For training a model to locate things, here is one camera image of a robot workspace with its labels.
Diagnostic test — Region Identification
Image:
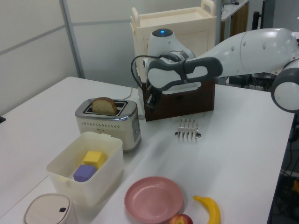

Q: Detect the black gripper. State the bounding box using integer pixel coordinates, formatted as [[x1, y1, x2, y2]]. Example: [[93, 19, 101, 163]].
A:
[[144, 84, 164, 111]]

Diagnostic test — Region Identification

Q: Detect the cream and chrome toaster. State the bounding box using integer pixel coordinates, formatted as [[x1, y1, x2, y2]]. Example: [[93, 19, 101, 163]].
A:
[[75, 98, 142, 154]]

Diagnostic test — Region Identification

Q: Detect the dark brown drawer box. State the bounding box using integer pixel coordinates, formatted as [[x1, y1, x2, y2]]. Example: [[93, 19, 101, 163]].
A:
[[137, 76, 216, 122]]

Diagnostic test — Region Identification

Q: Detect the metal toast rack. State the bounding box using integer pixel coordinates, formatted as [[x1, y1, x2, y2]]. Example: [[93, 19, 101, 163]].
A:
[[174, 118, 201, 143]]

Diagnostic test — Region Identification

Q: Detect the bread slice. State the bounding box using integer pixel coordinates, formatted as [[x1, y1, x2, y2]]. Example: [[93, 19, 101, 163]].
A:
[[91, 97, 118, 115]]

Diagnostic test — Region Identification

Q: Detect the yellow block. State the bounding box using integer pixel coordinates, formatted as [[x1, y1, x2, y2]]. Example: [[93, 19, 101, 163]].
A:
[[82, 150, 108, 170]]

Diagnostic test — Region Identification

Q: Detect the cream plastic cabinet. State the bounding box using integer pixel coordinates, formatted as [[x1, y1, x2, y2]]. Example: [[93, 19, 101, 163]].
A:
[[130, 0, 217, 81]]

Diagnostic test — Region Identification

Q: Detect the white plastic storage container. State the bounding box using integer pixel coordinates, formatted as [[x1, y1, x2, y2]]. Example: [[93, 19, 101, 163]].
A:
[[46, 131, 124, 207]]

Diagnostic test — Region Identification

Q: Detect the pink plate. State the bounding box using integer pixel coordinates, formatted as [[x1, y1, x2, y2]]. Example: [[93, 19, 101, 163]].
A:
[[124, 176, 184, 224]]

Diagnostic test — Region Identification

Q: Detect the purple block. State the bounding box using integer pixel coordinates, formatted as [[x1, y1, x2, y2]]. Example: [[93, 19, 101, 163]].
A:
[[72, 164, 97, 182]]

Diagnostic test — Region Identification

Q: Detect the red apple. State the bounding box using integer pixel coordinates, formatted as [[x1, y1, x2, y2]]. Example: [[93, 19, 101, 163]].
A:
[[168, 213, 194, 224]]

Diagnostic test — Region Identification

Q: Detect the background desk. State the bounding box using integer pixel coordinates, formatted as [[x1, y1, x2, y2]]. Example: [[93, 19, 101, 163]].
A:
[[221, 0, 250, 42]]

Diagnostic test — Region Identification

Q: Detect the yellow banana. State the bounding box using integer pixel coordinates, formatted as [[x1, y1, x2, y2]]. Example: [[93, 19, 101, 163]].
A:
[[192, 195, 221, 224]]

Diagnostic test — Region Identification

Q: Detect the black background pole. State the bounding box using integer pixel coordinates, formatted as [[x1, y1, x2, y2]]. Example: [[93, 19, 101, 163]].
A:
[[253, 0, 266, 30]]

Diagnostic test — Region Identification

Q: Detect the small cream trash can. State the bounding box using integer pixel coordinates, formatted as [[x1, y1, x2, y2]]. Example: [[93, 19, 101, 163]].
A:
[[22, 193, 79, 224]]

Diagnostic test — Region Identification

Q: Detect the white toaster power cable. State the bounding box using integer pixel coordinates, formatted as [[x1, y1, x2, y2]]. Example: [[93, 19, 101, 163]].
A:
[[121, 86, 145, 120]]

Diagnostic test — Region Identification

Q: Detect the white drawer handle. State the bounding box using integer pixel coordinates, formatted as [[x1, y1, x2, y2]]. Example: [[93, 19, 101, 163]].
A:
[[161, 81, 202, 95]]

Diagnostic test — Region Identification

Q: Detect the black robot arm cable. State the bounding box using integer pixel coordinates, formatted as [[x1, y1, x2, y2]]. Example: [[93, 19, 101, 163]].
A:
[[130, 54, 190, 90]]

